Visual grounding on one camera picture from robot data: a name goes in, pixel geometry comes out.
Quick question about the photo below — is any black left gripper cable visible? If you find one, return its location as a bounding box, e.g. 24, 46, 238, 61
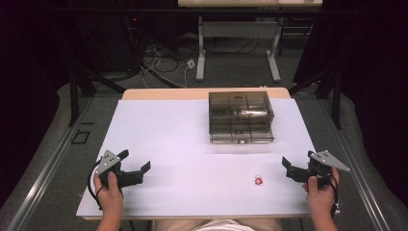
87, 159, 104, 211

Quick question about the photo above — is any smoky transparent drawer box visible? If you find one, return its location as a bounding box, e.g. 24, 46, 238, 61
208, 90, 276, 144

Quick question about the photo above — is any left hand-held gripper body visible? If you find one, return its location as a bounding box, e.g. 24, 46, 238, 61
94, 149, 125, 191

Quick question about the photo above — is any tangle of black floor cables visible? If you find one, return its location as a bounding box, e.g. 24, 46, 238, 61
123, 15, 261, 90

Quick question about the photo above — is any white adapter cable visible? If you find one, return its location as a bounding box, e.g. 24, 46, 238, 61
183, 64, 191, 89

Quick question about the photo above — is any aluminium floor rail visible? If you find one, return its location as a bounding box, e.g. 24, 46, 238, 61
6, 95, 94, 231
319, 98, 393, 231

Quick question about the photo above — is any black device with red light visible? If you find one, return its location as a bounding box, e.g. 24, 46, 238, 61
126, 13, 143, 32

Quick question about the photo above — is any white table mat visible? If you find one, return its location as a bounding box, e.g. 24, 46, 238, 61
75, 97, 318, 218

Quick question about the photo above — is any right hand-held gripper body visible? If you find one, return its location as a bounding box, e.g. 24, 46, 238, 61
307, 149, 351, 189

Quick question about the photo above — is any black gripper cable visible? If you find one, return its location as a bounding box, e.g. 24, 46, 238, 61
328, 173, 343, 219
87, 159, 104, 211

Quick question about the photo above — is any person's lap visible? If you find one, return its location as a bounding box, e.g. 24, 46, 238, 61
153, 218, 284, 231

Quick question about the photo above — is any person's left hand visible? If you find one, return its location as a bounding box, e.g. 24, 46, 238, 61
92, 170, 125, 214

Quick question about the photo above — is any black metal stand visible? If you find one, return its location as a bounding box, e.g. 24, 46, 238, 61
67, 68, 128, 128
288, 68, 343, 131

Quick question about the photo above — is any person's right hand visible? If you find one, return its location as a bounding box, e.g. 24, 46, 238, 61
302, 167, 341, 216

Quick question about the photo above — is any white metal desk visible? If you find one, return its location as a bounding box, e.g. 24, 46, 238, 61
177, 0, 323, 83

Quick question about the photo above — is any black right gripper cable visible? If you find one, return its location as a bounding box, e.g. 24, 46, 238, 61
328, 173, 343, 219

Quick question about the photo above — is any wooden table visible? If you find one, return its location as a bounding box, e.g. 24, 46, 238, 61
75, 87, 318, 221

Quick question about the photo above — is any black horizontal bar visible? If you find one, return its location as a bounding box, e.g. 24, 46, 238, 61
47, 7, 323, 16

